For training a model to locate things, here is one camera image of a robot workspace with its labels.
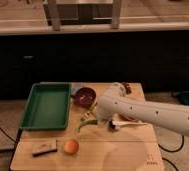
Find green chili pepper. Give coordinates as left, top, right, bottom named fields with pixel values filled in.
left=76, top=119, right=98, bottom=133

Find orange peach fruit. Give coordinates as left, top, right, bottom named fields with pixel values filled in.
left=64, top=139, right=79, bottom=154

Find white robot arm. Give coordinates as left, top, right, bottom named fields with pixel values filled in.
left=96, top=82, right=189, bottom=137

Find green plastic tray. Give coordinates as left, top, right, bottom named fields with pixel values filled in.
left=20, top=83, right=71, bottom=131

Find yellow corn piece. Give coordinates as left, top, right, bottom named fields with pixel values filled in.
left=90, top=103, right=98, bottom=113

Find small brown toy piece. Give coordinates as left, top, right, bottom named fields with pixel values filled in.
left=81, top=112, right=90, bottom=121

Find dark red bowl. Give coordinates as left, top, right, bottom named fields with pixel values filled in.
left=74, top=87, right=96, bottom=108

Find wooden block sponge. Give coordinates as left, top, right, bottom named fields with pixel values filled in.
left=31, top=140, right=57, bottom=157

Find black blue device on floor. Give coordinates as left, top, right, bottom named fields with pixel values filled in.
left=172, top=92, right=189, bottom=106

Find black floor cable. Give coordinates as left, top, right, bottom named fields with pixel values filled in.
left=158, top=134, right=186, bottom=171

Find light wooden chair frame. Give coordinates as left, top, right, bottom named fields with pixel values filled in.
left=43, top=0, right=122, bottom=31

